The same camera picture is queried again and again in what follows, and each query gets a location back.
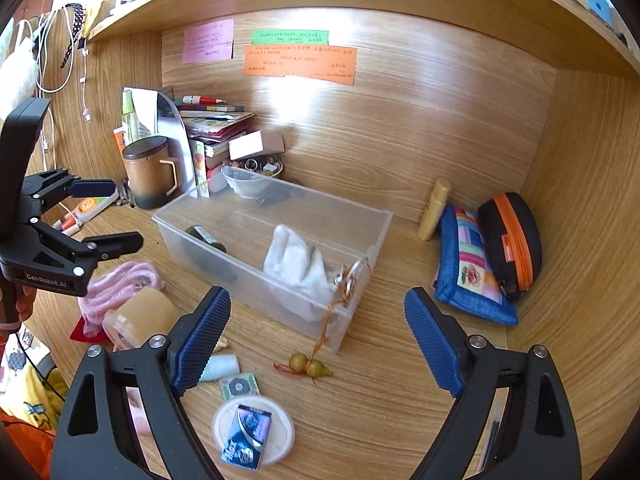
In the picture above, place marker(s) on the person's left hand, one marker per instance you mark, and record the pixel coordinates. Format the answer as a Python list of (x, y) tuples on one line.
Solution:
[(16, 307)]

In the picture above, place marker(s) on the white plush toy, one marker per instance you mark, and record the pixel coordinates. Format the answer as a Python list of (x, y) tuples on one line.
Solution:
[(19, 75)]

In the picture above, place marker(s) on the white small cardboard box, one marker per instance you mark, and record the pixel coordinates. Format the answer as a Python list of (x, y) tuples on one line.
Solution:
[(255, 144)]

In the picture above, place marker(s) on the teal white small tube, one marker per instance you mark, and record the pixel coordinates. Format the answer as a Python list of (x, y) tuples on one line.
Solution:
[(220, 366)]

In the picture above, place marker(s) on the yellow lip balm tube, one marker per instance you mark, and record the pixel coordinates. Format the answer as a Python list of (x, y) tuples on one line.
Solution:
[(435, 206)]

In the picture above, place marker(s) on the pink round ball case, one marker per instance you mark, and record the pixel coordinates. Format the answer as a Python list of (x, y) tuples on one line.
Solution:
[(137, 411)]

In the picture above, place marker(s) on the pink sticky note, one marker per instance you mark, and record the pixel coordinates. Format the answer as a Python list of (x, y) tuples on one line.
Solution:
[(209, 42)]

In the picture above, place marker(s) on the orange white glue tube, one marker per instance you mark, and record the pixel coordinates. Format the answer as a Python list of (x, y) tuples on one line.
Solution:
[(85, 211)]

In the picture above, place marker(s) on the pink knitted cloth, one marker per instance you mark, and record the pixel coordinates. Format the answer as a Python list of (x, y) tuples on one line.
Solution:
[(110, 291)]

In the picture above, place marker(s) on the white drawstring cloth pouch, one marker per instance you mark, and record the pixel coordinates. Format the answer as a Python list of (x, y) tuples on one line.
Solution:
[(309, 284)]

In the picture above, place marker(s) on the brown mug with lid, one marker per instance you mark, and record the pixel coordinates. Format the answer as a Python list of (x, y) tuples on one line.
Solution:
[(152, 173)]

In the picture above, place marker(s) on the yellow gourd charm pendant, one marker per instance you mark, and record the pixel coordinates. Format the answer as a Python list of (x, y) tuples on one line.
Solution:
[(301, 365)]

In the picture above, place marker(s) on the red paper envelope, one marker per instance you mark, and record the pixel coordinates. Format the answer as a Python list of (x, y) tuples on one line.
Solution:
[(98, 337)]

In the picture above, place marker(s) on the red white marker pen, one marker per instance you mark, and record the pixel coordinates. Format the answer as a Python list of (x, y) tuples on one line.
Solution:
[(200, 100)]

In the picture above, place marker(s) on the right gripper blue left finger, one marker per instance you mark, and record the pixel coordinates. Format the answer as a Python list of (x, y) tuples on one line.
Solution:
[(194, 337)]

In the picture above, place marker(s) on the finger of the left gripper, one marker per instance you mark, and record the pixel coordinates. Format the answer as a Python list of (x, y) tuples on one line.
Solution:
[(83, 188), (113, 246)]

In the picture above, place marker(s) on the clear plastic storage bin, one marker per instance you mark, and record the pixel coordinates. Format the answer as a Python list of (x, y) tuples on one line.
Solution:
[(343, 231)]

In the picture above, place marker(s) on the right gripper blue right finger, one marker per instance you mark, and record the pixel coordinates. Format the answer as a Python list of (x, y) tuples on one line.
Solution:
[(441, 340)]

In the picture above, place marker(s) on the orange jacket sleeve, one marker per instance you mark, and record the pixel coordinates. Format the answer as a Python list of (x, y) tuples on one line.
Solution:
[(35, 444)]

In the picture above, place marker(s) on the dark green bottle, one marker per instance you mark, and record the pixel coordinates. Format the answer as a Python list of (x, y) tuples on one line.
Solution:
[(203, 250)]

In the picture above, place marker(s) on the blue razor blade box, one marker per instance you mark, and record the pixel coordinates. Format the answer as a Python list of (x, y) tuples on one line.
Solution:
[(247, 437)]

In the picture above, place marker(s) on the green sticky note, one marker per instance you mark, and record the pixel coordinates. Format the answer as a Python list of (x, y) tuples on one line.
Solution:
[(290, 36)]

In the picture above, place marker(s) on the white round container lid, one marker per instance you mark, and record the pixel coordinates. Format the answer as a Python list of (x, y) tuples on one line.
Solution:
[(281, 435)]

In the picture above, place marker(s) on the orange sticky note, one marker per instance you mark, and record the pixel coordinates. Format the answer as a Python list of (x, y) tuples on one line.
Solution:
[(314, 61)]

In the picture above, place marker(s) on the blue patchwork pouch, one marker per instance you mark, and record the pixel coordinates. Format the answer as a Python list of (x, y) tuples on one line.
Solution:
[(464, 278)]

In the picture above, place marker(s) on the stack of books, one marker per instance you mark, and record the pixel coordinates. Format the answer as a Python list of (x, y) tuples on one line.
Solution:
[(209, 129)]

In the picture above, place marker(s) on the black orange zipper case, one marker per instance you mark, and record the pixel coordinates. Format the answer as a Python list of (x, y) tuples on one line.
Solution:
[(513, 243)]

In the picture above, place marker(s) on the small clear bowl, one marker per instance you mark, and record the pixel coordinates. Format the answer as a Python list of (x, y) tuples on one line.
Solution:
[(247, 184)]

